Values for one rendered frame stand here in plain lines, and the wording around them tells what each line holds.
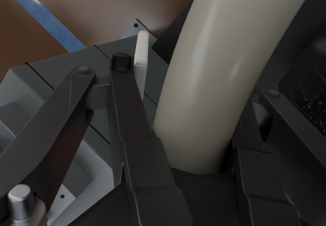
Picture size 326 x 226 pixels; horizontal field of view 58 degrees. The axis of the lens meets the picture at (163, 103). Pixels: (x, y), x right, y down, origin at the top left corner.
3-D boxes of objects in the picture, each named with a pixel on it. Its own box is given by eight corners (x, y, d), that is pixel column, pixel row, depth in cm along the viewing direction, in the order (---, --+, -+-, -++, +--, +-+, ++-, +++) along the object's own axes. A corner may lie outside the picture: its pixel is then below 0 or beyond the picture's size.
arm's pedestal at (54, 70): (148, 151, 162) (55, 270, 91) (83, 88, 163) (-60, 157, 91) (211, 91, 140) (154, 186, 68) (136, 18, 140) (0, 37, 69)
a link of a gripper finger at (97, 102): (127, 116, 15) (68, 109, 15) (133, 77, 19) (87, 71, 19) (130, 90, 14) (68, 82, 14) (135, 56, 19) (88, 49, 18)
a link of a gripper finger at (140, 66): (140, 113, 17) (127, 112, 17) (143, 68, 23) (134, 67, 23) (147, 65, 16) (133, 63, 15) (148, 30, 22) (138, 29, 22)
